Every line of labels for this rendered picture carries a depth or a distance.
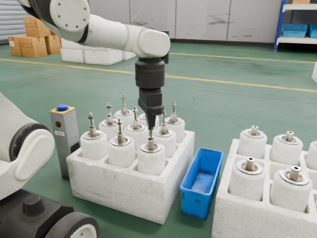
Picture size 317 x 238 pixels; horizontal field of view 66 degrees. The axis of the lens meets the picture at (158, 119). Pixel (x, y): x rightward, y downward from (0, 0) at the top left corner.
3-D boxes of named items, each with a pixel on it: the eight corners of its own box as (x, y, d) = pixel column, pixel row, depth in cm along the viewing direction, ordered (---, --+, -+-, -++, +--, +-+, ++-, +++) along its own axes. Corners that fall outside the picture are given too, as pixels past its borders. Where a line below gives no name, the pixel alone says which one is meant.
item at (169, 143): (170, 163, 106) (171, 125, 99) (178, 176, 98) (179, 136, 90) (148, 167, 103) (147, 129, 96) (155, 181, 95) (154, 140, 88)
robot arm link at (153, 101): (131, 104, 81) (129, 68, 77) (158, 100, 85) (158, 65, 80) (143, 117, 71) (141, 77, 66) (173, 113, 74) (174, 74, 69)
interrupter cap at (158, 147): (139, 142, 87) (139, 141, 86) (161, 142, 87) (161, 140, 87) (139, 154, 80) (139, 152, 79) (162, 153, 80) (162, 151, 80)
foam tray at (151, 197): (163, 225, 84) (163, 182, 77) (72, 196, 98) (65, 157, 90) (192, 165, 117) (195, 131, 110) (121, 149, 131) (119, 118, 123)
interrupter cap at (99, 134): (87, 131, 95) (87, 129, 95) (105, 131, 95) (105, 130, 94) (79, 140, 88) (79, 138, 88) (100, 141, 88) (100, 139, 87)
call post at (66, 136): (74, 180, 107) (62, 114, 94) (61, 176, 109) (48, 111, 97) (84, 171, 113) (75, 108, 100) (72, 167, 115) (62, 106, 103)
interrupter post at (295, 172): (298, 181, 67) (301, 171, 66) (288, 179, 68) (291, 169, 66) (297, 176, 69) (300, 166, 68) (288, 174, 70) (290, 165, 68)
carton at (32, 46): (47, 55, 413) (44, 36, 401) (36, 57, 393) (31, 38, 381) (34, 54, 424) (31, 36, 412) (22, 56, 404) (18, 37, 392)
